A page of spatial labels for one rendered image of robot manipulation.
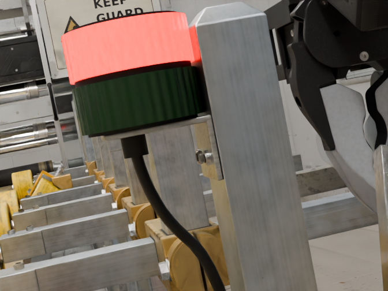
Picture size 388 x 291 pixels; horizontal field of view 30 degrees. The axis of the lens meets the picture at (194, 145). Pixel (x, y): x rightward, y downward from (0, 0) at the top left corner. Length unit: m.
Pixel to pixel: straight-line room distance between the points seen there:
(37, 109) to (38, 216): 1.79
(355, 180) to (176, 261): 0.17
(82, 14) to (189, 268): 2.38
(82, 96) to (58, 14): 2.57
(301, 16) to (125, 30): 0.17
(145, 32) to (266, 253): 0.12
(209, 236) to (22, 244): 0.36
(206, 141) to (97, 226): 0.54
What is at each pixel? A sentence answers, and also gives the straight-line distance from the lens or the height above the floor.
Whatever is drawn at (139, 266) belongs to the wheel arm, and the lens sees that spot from 0.63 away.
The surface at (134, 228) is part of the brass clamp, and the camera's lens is 0.82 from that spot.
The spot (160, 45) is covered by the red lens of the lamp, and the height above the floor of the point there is 1.10.
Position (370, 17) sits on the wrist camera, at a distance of 0.40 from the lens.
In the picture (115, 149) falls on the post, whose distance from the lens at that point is 1.08.
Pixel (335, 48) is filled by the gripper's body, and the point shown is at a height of 1.09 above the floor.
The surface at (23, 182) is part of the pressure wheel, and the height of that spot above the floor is 0.95.
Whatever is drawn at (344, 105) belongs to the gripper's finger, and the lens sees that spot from 0.47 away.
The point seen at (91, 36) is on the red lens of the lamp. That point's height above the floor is 1.11.
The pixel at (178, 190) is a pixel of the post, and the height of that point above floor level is 1.00.
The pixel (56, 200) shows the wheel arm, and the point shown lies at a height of 0.95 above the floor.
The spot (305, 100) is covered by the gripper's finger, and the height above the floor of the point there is 1.06.
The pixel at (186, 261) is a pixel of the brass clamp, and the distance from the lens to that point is 0.57.
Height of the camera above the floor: 1.07
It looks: 3 degrees down
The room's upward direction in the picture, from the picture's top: 11 degrees counter-clockwise
